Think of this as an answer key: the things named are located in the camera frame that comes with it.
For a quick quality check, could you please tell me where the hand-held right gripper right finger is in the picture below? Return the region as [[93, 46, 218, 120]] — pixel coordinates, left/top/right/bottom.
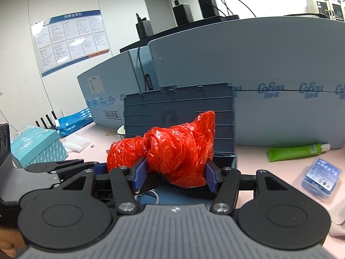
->
[[204, 159, 288, 214]]

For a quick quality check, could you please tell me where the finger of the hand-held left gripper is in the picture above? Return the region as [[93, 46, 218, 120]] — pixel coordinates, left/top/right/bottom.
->
[[139, 173, 162, 194], [25, 159, 108, 174]]

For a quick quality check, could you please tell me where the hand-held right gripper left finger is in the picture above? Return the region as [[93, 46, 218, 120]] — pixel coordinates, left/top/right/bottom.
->
[[61, 156, 149, 213]]

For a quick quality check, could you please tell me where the clear cord bracelet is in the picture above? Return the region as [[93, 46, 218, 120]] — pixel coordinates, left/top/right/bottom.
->
[[135, 190, 161, 205]]

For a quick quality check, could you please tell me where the red plastic bag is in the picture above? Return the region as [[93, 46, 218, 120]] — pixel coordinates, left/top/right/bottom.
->
[[106, 110, 216, 189]]

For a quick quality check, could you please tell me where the dark blue storage box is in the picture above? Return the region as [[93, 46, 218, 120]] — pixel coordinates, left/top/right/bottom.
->
[[119, 83, 238, 206]]

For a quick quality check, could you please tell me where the grey cloth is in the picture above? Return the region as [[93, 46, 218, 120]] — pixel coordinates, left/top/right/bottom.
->
[[327, 201, 345, 239]]

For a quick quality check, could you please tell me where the pink desktop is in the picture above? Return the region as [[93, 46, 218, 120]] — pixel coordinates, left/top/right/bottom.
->
[[58, 119, 345, 259]]

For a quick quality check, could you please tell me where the person's left hand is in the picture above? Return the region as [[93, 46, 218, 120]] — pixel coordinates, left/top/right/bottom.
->
[[0, 224, 27, 258]]

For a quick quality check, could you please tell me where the clear plastic wrapper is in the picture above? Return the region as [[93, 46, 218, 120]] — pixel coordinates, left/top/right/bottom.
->
[[63, 137, 95, 153]]

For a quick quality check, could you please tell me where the teal tissue box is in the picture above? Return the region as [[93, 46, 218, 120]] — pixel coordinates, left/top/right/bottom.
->
[[11, 126, 68, 168]]

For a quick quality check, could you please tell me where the blue packet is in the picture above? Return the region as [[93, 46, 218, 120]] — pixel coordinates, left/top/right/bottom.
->
[[55, 107, 95, 137]]

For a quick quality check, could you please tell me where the black router with antennas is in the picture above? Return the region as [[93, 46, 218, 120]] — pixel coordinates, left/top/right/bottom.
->
[[35, 111, 58, 130]]

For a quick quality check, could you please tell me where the light blue box with label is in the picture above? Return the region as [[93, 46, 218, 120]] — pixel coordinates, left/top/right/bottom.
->
[[77, 46, 159, 130]]

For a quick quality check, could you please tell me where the green tube with white cap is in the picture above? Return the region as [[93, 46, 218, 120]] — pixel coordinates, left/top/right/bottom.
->
[[267, 143, 331, 163]]

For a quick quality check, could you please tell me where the clear case with blue contents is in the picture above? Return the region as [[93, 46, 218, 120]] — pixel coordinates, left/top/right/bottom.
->
[[300, 157, 341, 202]]

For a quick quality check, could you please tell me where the large light blue cardboard box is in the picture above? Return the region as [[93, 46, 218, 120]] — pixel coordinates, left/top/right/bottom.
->
[[148, 15, 345, 149]]

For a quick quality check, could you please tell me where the dark flat panel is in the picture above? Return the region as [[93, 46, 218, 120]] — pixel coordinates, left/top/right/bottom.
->
[[120, 13, 240, 54]]

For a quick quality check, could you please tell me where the black power adapter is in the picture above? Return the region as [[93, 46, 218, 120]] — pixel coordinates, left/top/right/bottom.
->
[[172, 3, 194, 25], [135, 13, 154, 38], [199, 0, 220, 19]]

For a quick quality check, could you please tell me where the beige cabinet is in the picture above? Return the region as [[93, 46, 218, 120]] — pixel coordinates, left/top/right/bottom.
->
[[307, 0, 345, 22]]

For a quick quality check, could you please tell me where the wall notice board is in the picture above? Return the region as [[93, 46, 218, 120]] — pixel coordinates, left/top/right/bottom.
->
[[30, 9, 110, 77]]

